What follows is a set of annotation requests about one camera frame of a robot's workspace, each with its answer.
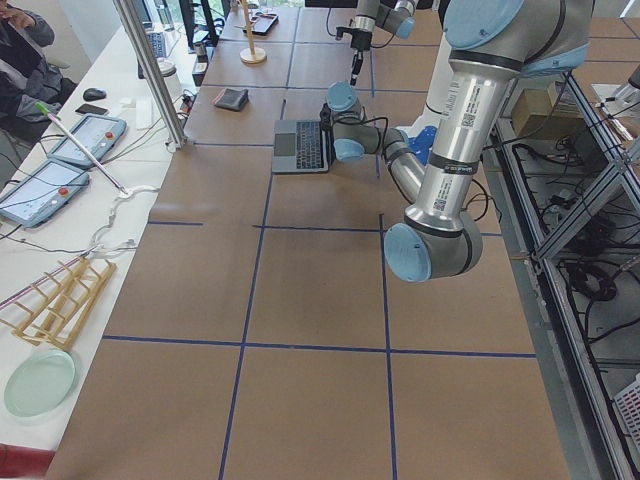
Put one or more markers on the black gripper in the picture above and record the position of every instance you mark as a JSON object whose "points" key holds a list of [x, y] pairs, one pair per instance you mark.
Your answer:
{"points": [[358, 41], [326, 120]]}

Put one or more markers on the grey laptop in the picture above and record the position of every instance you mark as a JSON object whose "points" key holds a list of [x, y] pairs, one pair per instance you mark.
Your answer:
{"points": [[301, 147]]}

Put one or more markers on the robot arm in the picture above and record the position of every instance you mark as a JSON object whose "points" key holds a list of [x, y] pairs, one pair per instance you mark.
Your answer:
{"points": [[397, 19], [488, 44]]}

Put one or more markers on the folded grey cloth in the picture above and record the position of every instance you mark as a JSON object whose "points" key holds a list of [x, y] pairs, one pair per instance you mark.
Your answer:
{"points": [[231, 99]]}

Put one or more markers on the wooden stand with round base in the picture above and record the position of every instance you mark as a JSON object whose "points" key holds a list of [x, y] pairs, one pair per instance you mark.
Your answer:
{"points": [[252, 55]]}

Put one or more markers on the upper blue teach pendant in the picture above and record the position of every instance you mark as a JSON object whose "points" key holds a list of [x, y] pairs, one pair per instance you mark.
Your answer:
{"points": [[97, 133]]}

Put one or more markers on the blue teach pendant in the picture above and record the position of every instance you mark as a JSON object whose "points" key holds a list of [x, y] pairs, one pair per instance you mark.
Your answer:
{"points": [[39, 196], [97, 133]]}

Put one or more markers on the black smartphone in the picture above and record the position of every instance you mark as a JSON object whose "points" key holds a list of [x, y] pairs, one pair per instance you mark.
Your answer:
{"points": [[87, 108]]}

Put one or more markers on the black computer mouse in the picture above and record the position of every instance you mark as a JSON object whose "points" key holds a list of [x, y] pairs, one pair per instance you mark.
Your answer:
{"points": [[94, 94]]}

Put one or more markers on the lower blue teach pendant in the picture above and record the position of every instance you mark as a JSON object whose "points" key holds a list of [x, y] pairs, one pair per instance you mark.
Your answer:
{"points": [[39, 196]]}

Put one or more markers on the seated person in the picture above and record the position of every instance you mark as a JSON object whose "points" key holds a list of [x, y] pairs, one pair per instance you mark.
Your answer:
{"points": [[27, 77]]}

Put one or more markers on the wooden dish rack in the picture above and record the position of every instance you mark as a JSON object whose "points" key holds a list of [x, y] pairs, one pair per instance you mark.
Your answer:
{"points": [[54, 309]]}

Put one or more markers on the pale green plate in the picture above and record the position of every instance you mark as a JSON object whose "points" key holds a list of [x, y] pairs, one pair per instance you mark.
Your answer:
{"points": [[40, 383]]}

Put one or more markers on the black picture frame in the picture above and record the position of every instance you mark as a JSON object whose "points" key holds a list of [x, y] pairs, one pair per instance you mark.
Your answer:
{"points": [[262, 24]]}

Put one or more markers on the aluminium frame post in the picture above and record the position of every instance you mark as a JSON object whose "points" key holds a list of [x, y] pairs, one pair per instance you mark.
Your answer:
{"points": [[138, 38]]}

